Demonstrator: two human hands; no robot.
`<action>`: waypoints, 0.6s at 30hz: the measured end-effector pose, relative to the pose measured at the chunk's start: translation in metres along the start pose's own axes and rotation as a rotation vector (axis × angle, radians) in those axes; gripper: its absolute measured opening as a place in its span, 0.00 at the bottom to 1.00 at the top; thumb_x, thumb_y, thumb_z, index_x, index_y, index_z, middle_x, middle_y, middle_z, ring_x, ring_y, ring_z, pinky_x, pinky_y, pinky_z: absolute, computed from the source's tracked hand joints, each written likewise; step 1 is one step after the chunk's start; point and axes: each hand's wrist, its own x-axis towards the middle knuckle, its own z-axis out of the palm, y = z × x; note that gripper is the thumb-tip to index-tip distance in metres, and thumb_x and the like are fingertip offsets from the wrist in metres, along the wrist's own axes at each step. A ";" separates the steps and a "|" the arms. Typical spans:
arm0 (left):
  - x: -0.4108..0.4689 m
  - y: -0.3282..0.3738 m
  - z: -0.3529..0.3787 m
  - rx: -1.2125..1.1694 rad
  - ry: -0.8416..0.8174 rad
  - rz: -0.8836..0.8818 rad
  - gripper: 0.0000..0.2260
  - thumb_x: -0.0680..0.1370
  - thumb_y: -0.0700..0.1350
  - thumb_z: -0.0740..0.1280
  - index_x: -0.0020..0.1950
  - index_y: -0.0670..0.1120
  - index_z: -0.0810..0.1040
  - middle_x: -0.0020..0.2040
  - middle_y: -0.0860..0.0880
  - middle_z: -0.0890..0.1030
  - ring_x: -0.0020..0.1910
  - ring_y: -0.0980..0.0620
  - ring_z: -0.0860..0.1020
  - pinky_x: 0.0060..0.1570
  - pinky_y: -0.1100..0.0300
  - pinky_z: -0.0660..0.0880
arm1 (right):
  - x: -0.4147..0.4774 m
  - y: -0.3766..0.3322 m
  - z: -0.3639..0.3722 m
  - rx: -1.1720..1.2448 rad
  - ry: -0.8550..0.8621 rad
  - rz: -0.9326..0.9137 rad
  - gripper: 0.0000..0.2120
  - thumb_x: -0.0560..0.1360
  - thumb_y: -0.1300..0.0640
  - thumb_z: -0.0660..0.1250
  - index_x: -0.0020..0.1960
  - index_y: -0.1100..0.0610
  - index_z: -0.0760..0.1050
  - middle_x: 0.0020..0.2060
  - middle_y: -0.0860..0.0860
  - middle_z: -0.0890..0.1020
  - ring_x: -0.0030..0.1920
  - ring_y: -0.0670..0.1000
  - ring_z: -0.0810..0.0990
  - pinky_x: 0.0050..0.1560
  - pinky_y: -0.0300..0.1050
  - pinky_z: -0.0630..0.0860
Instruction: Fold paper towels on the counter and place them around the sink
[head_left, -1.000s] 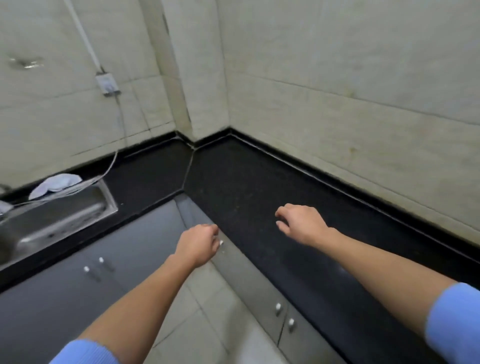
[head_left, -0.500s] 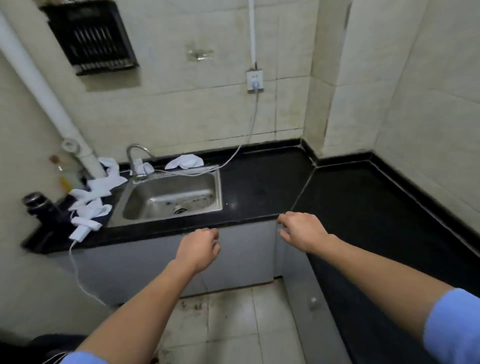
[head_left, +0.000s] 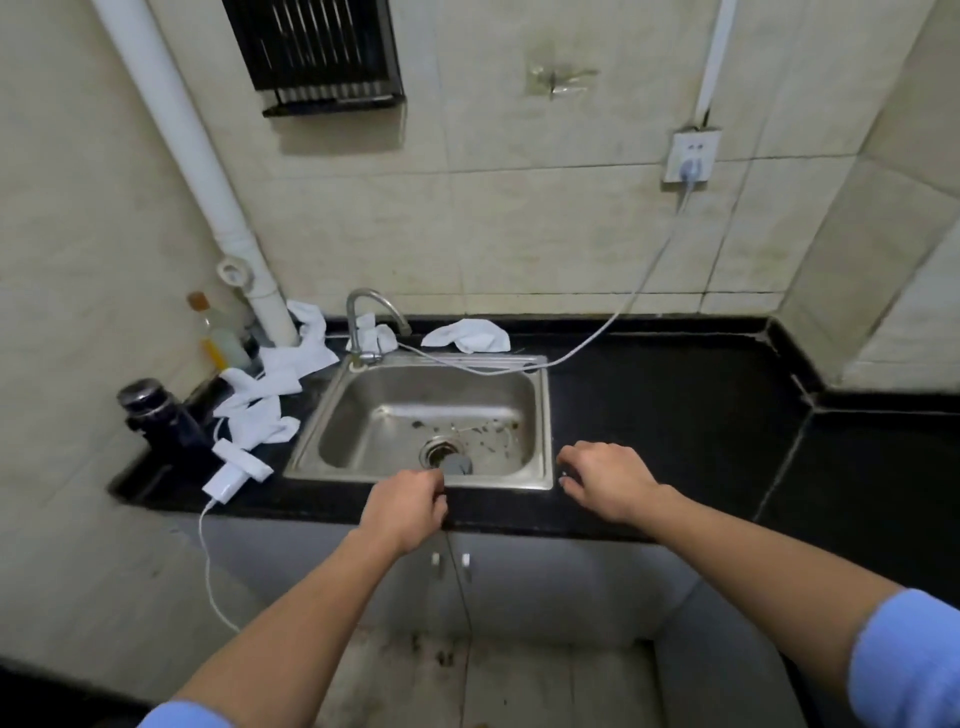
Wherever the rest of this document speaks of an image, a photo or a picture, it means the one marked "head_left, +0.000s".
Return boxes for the person's left hand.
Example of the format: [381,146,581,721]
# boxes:
[358,468,451,558]

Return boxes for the person's right hand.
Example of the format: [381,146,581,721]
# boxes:
[555,441,666,527]

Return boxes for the person's left forearm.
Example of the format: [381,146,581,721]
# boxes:
[169,525,406,728]

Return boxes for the person's right forearm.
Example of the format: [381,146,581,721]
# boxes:
[633,483,906,687]

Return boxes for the round sink drain strainer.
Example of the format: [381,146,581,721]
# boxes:
[419,435,476,479]

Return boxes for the white cabinet door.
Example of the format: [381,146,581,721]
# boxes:
[168,513,452,648]
[447,528,703,651]

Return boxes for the stainless steel sink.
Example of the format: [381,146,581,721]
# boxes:
[283,354,555,492]

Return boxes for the white crumpled cloth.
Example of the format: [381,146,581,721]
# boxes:
[352,312,399,356]
[213,367,302,452]
[258,300,341,396]
[420,318,513,356]

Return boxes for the white power adapter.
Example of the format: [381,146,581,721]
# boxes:
[201,438,276,506]

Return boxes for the steel curved faucet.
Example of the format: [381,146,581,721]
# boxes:
[344,288,414,369]

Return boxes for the black cylindrical flask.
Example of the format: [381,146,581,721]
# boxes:
[117,378,219,460]

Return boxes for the clear bottle brown cap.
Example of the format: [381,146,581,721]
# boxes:
[186,291,246,373]

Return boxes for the blue shirt sleeve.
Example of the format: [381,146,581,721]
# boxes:
[847,588,960,728]
[138,700,235,728]

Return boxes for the white drain pipe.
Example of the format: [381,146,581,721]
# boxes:
[90,0,304,351]

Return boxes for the long grey power cable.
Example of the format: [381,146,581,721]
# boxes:
[349,183,696,377]

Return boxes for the thin white adapter cable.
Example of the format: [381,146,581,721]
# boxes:
[197,498,242,636]

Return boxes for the white wall socket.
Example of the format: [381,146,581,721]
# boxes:
[663,128,723,186]

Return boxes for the clear adhesive wall hook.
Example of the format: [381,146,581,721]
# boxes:
[525,63,600,102]

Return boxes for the white cable conduit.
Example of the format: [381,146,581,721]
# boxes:
[693,0,741,129]

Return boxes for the black wall dish rack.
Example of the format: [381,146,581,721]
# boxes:
[222,0,408,119]

